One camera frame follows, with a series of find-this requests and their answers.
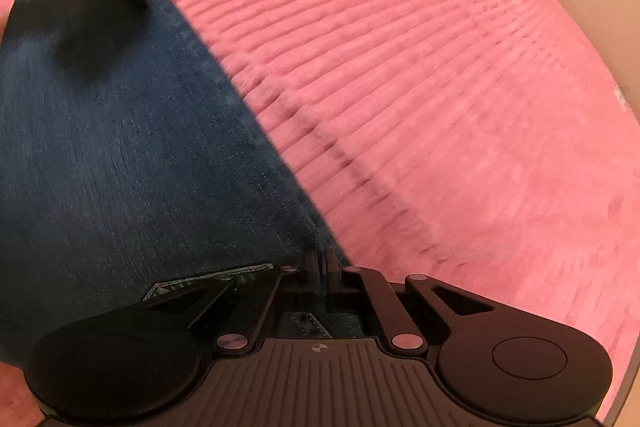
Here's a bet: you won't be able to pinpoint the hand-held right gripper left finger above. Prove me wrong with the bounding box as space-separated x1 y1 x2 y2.
144 251 324 356

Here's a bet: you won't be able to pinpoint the pink ribbed blanket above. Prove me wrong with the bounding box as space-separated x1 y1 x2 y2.
0 0 640 427

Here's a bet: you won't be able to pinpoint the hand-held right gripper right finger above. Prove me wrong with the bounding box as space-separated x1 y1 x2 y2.
325 247 494 354

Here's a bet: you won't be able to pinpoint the blue denim jeans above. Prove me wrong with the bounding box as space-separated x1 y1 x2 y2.
0 0 361 370

